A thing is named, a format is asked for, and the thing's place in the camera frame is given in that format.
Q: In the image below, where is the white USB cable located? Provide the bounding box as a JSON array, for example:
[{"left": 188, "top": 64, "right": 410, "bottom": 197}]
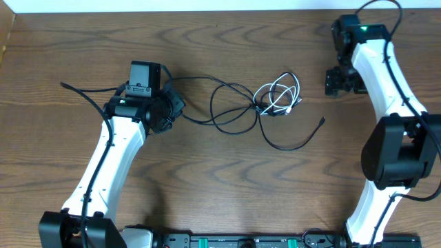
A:
[{"left": 252, "top": 72, "right": 302, "bottom": 116}]

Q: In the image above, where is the black USB cable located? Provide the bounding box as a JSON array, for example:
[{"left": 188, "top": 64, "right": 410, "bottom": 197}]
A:
[{"left": 170, "top": 71, "right": 327, "bottom": 152}]

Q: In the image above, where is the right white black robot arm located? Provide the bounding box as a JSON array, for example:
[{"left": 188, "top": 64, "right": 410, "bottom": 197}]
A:
[{"left": 325, "top": 14, "right": 440, "bottom": 247}]

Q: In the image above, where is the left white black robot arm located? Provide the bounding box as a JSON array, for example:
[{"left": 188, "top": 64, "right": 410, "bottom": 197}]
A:
[{"left": 39, "top": 61, "right": 185, "bottom": 247}]

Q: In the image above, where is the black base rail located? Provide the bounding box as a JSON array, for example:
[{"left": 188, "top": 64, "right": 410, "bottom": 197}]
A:
[{"left": 116, "top": 225, "right": 423, "bottom": 248}]

